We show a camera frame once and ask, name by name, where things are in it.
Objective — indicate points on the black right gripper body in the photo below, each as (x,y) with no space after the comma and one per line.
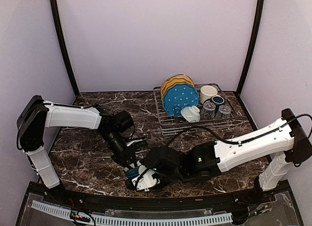
(174,177)

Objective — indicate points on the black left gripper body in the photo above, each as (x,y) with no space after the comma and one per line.
(119,156)

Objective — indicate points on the green ceramic bowl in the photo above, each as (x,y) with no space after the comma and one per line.
(191,114)

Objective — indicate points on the blue plate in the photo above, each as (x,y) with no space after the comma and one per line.
(179,96)

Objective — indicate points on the clear drinking glass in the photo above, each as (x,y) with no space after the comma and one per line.
(223,112)
(208,110)

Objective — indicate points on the dark blue ceramic mug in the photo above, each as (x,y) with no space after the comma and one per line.
(217,100)

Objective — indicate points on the cream ceramic mug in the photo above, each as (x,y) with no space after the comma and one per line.
(206,92)

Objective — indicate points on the cream bird pattern plate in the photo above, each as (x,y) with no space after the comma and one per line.
(180,76)

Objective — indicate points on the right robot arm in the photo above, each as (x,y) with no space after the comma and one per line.
(285,139)

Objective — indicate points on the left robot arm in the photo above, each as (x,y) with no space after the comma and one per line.
(40,114)

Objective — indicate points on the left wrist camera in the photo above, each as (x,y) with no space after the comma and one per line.
(136,144)

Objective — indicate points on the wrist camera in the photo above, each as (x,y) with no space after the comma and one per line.
(136,144)
(147,182)

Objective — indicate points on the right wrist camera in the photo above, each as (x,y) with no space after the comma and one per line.
(147,182)

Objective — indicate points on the metal wire dish rack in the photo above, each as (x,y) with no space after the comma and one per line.
(171,125)

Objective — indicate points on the black front rail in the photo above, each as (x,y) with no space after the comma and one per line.
(241,203)

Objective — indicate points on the white slotted cable duct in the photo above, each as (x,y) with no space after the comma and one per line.
(123,218)

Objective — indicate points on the left black frame post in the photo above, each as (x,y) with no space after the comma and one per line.
(63,47)

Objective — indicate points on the black frame post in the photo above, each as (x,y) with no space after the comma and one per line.
(251,46)
(63,47)

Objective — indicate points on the right black frame post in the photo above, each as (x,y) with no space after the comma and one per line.
(251,46)

